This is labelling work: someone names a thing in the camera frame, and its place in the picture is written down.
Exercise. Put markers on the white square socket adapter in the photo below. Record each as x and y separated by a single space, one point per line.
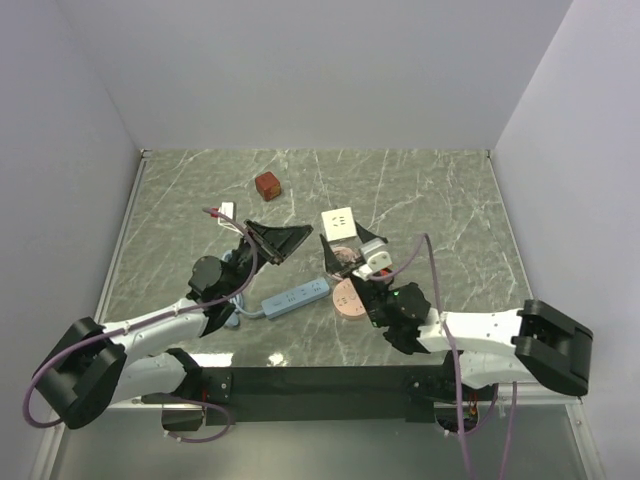
338 224

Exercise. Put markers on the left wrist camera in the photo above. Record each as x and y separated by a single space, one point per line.
225 214

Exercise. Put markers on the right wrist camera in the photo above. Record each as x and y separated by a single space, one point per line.
375 258

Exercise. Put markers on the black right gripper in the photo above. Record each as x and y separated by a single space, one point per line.
331 262

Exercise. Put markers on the black base beam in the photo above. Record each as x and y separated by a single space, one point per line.
255 394

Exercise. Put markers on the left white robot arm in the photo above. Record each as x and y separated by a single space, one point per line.
95 365

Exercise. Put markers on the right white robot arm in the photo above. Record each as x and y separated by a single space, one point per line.
535 342

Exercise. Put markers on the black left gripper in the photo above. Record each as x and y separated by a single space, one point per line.
280 242

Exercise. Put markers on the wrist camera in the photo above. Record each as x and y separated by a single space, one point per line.
375 258
225 214

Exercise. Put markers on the dark red cube adapter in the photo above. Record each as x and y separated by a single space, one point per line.
268 186

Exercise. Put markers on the pink round power strip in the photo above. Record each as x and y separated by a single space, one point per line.
346 301

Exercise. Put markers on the blue power strip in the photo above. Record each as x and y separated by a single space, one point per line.
295 298

